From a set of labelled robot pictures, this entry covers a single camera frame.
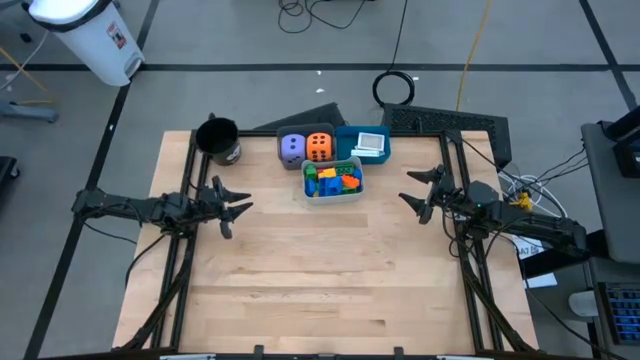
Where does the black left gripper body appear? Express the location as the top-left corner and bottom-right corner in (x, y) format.
(194, 174), (234, 241)

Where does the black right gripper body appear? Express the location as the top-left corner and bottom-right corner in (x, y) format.
(418, 164), (465, 226)

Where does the purple foam die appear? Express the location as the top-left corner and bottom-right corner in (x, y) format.
(280, 133), (307, 169)

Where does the light grey plastic bin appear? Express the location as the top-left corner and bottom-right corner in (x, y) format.
(301, 156), (366, 207)

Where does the orange foam die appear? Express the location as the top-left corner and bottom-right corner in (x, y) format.
(305, 131), (335, 163)

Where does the black perforated panel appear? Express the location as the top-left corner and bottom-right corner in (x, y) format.
(380, 103), (514, 171)

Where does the black cup with cartoon eyes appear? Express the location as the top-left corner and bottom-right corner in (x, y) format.
(194, 112), (243, 167)

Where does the yellow connector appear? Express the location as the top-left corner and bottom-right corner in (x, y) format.
(509, 192), (534, 212)

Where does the blue plastic bin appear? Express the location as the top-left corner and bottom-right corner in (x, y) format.
(334, 124), (392, 166)

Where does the dark grey plastic bin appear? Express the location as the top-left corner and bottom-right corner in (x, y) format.
(276, 122), (337, 171)

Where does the white paper with code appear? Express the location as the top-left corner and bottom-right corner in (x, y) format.
(510, 234), (546, 260)

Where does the black triangular panel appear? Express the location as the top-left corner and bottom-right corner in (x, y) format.
(252, 102), (347, 132)

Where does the plain white paper sheet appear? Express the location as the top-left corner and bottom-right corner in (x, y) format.
(525, 272), (559, 290)

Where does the dark grey desk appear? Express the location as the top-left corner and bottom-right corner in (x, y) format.
(519, 228), (640, 360)

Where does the grey side table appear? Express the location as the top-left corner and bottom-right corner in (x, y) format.
(581, 121), (640, 265)

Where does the black device on table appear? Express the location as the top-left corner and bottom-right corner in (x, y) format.
(599, 104), (640, 179)

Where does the white trash can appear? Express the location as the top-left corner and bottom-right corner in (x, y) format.
(22, 0), (146, 88)

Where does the black cart with caster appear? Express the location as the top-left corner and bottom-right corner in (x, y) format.
(0, 155), (21, 197)

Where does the grey metal stand base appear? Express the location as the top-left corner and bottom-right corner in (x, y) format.
(0, 97), (60, 124)

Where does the backlit black keyboard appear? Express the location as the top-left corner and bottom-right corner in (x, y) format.
(597, 279), (640, 346)

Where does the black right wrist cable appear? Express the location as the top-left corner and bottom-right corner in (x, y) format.
(442, 209), (501, 259)

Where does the black aluminium table frame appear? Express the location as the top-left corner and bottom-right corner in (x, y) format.
(112, 112), (540, 360)

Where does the coiled black floor cable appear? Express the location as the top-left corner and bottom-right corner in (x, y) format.
(371, 0), (417, 108)

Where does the yellow floor cable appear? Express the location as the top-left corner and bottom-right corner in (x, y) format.
(455, 0), (495, 112)
(0, 46), (56, 107)

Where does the tangled black floor cable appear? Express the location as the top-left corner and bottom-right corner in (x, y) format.
(277, 0), (370, 35)

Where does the white floor cable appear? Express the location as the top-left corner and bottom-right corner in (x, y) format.
(0, 29), (50, 94)

